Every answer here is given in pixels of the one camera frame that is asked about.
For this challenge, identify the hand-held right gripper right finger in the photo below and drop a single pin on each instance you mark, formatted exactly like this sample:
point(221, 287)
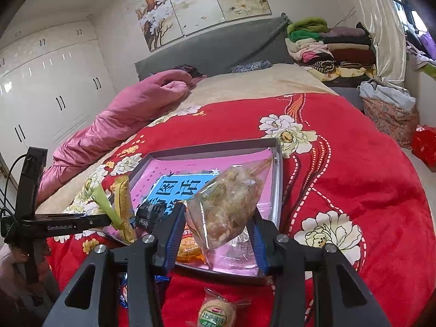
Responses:
point(259, 248)

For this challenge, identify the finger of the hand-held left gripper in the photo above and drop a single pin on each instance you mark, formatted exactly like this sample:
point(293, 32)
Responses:
point(92, 222)

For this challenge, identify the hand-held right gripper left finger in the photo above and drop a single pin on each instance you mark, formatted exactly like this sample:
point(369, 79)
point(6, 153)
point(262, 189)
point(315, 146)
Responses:
point(172, 242)

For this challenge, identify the orange biscuit packet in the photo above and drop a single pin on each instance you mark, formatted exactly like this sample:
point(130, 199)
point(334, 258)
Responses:
point(190, 250)

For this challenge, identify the yellow snack packet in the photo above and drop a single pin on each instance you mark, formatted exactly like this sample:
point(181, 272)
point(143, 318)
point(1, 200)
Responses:
point(123, 204)

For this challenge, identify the clear bag of dried snack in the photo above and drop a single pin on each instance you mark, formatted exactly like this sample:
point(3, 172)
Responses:
point(228, 204)

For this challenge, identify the grey metal tray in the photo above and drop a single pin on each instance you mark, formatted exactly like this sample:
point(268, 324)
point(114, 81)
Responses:
point(211, 150)

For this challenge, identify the person's left hand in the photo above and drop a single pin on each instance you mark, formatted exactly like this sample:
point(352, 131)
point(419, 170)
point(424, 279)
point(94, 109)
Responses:
point(13, 269)

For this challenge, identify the black snack packet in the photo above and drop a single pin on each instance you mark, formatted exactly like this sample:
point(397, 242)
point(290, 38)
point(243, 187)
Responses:
point(150, 214)

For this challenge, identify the pink and blue book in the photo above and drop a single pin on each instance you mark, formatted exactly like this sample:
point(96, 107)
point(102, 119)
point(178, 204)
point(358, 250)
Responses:
point(163, 173)

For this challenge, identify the blue snack packet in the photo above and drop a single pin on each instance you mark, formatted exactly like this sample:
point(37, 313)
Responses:
point(122, 293)

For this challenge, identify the round cake packet green label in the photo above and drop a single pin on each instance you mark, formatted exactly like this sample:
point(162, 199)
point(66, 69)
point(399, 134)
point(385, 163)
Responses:
point(216, 311)

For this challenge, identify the pink quilt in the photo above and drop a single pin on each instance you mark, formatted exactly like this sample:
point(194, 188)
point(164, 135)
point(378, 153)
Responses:
point(119, 122)

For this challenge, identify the red floral blanket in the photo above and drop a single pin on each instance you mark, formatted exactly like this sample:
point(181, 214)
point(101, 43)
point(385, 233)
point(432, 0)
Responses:
point(368, 177)

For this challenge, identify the white wardrobe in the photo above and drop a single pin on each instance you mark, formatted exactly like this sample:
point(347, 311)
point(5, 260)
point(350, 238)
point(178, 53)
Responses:
point(51, 75)

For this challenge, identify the beige bed sheet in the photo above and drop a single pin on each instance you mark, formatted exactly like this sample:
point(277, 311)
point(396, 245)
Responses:
point(255, 81)

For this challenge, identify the dark purple cloth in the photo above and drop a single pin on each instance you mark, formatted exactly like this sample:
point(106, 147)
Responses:
point(187, 70)

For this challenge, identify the grey bedside cabinet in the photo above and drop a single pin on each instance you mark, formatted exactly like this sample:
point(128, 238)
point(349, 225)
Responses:
point(347, 92)

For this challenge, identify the blue patterned pillow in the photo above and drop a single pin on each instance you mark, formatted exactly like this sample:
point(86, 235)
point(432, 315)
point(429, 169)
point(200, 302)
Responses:
point(252, 65)

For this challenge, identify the floral fabric bag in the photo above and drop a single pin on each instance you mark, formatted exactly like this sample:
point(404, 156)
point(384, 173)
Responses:
point(391, 119)

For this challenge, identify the red plastic bag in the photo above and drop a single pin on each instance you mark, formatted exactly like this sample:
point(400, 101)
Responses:
point(424, 143)

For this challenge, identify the grey headboard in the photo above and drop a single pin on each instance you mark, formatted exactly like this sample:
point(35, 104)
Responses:
point(221, 47)

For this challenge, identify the light blue cloth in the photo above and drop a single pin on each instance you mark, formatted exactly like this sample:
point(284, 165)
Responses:
point(388, 93)

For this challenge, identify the pile of folded clothes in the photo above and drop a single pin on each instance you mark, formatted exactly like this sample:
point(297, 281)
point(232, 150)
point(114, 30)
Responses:
point(340, 47)

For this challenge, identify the hanging clothes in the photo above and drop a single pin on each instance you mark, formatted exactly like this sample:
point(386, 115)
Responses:
point(422, 51)

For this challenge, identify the cream curtain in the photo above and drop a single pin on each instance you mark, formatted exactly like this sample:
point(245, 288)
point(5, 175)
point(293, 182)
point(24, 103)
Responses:
point(388, 24)

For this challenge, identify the window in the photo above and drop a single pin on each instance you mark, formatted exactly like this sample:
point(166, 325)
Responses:
point(405, 10)

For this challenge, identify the flower wall painting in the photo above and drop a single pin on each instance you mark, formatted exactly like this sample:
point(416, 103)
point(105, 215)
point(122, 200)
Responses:
point(190, 3)

